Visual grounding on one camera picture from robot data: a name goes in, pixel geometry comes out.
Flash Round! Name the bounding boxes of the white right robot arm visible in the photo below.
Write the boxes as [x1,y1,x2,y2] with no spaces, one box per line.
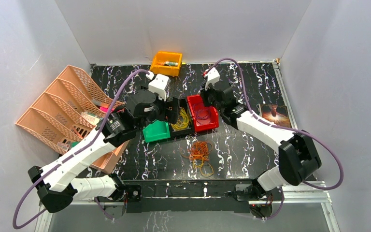
[200,81,322,200]

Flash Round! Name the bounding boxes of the green battery in bin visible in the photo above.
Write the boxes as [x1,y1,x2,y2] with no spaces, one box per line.
[163,61,178,66]

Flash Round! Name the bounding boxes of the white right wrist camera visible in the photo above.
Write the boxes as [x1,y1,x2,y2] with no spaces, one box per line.
[203,68,220,90]

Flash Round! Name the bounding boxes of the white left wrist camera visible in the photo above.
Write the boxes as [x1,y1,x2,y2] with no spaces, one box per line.
[146,71,171,101]

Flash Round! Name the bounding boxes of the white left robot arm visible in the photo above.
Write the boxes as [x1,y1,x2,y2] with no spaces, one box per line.
[28,89,180,213]

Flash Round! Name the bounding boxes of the orange cable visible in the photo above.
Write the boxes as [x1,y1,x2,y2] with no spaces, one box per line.
[179,141,214,162]

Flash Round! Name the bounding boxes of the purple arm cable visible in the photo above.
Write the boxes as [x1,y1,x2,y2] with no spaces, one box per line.
[12,69,151,230]
[204,58,344,221]

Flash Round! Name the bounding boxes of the red plastic bin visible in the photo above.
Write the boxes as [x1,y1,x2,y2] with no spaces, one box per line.
[186,94,219,132]

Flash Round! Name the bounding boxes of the white box in organizer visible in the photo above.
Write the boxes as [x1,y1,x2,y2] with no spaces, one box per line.
[80,112,101,126]

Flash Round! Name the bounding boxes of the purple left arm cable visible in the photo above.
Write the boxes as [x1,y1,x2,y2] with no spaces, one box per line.
[12,69,151,230]

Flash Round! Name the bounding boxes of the dark book three days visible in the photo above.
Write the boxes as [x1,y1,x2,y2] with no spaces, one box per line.
[259,103,292,128]

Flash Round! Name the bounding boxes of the yellow plastic bin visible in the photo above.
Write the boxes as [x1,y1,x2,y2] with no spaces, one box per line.
[150,51,183,77]

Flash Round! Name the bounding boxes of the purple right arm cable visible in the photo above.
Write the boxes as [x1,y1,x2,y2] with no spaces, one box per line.
[204,58,344,221]

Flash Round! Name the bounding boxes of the green plastic bin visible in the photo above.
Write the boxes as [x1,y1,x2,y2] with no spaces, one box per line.
[143,120,171,143]

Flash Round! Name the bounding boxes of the black plastic bin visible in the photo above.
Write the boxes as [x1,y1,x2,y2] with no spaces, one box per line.
[169,98,195,138]

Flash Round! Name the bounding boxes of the pink plastic file organizer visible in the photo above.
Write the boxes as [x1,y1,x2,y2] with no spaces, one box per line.
[16,65,112,155]

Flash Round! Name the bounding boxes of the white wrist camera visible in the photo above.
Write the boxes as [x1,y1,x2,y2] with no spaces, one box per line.
[146,71,171,101]
[203,68,220,90]

